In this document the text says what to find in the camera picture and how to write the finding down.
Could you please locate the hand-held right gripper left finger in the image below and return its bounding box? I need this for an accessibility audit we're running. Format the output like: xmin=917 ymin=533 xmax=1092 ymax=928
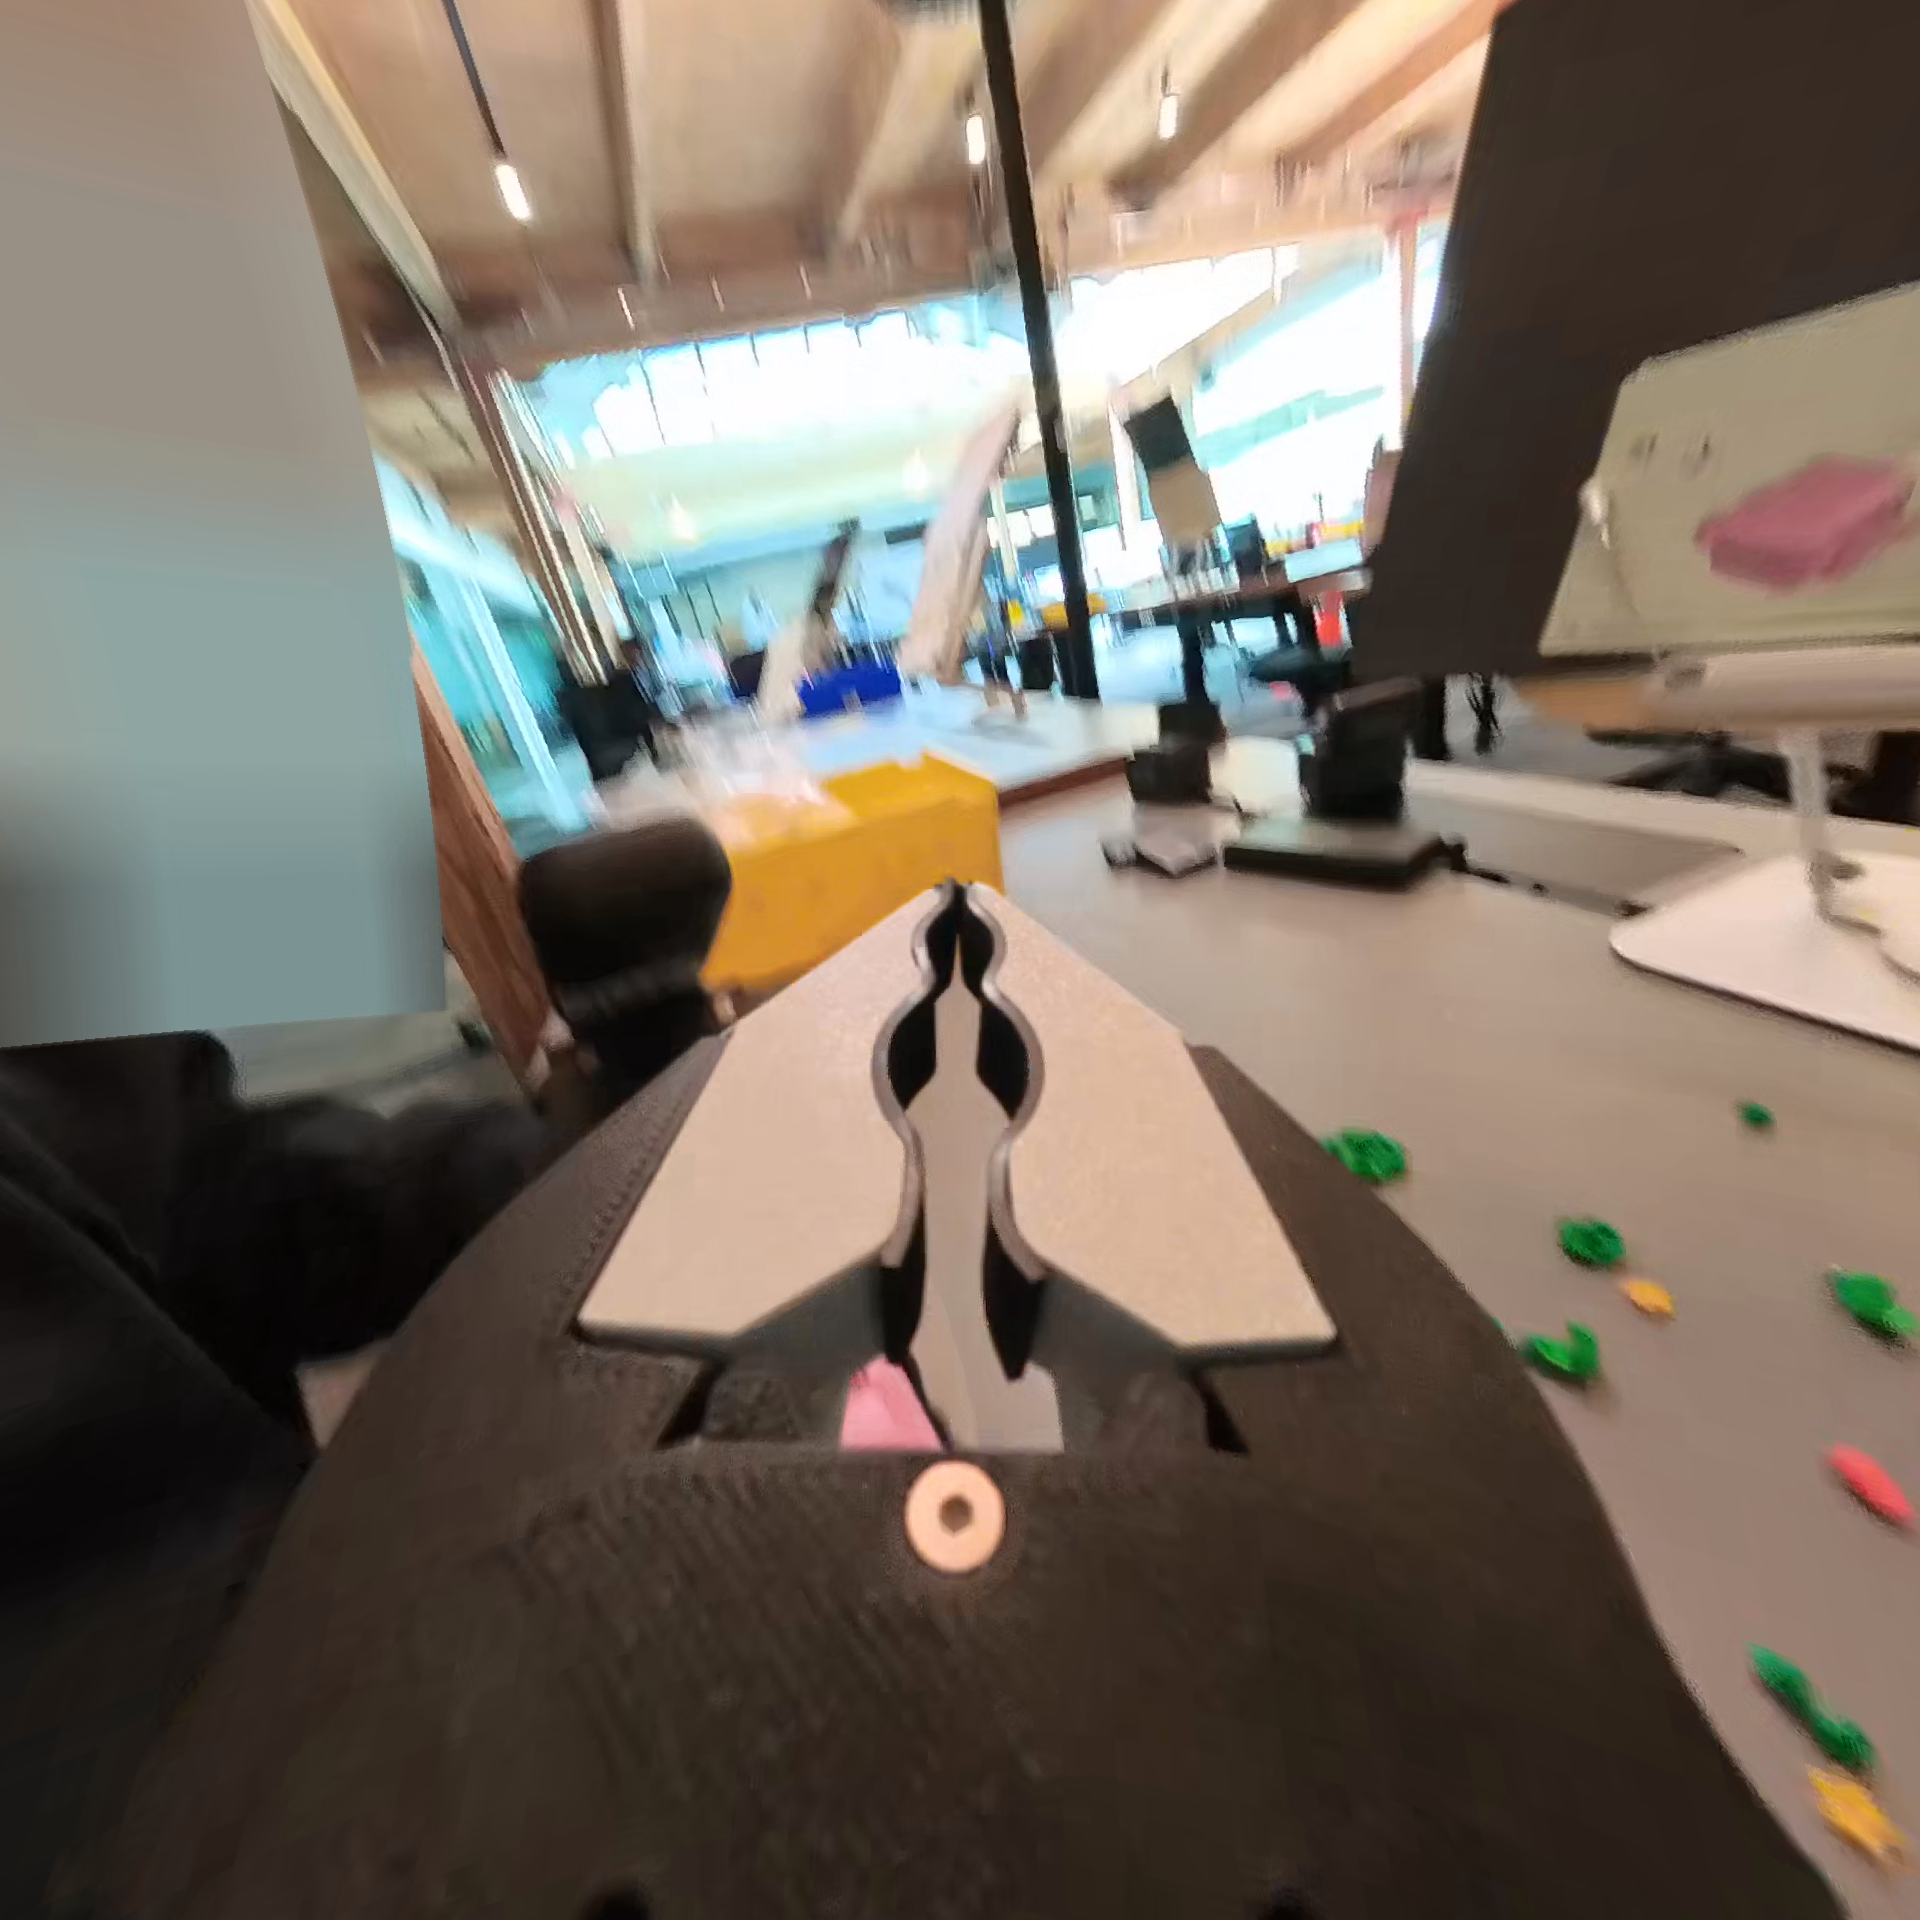
xmin=574 ymin=883 xmax=969 ymax=1376

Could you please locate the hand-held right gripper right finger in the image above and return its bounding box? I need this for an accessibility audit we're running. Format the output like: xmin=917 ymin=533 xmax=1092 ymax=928
xmin=961 ymin=883 xmax=1339 ymax=1383

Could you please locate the pink toy brick body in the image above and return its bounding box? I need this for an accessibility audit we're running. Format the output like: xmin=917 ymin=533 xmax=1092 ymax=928
xmin=837 ymin=1359 xmax=950 ymax=1455

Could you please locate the yellow plastic bin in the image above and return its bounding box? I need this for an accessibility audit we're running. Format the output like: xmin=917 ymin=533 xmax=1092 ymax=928
xmin=698 ymin=751 xmax=1003 ymax=992

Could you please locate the leaning printed board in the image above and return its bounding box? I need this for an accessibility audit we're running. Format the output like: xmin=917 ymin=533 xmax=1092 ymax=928
xmin=901 ymin=406 xmax=1022 ymax=678

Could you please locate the person's black jacket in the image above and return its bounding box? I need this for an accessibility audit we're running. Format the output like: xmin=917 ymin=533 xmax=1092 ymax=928
xmin=0 ymin=1035 xmax=558 ymax=1907

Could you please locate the wooden office desk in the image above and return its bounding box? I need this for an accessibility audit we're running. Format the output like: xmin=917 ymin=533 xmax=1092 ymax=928
xmin=1111 ymin=555 xmax=1373 ymax=617

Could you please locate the white stand base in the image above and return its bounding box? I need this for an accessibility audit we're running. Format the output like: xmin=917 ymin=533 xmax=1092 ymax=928
xmin=1607 ymin=849 xmax=1920 ymax=1051

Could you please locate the black pole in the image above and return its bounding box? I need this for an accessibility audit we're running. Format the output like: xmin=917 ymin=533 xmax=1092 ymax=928
xmin=977 ymin=0 xmax=1100 ymax=704

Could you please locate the small red cone piece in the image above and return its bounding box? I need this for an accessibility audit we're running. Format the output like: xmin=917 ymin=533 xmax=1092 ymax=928
xmin=1827 ymin=1446 xmax=1920 ymax=1529

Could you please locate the small green clip piece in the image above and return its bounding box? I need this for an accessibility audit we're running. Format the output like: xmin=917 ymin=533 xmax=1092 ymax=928
xmin=1747 ymin=1647 xmax=1876 ymax=1771

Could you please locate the printed instruction booklet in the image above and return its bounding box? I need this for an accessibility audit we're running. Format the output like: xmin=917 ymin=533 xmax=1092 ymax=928
xmin=1535 ymin=287 xmax=1920 ymax=664

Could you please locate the wooden post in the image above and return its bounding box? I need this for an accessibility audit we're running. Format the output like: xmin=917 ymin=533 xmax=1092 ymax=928
xmin=411 ymin=645 xmax=558 ymax=1088

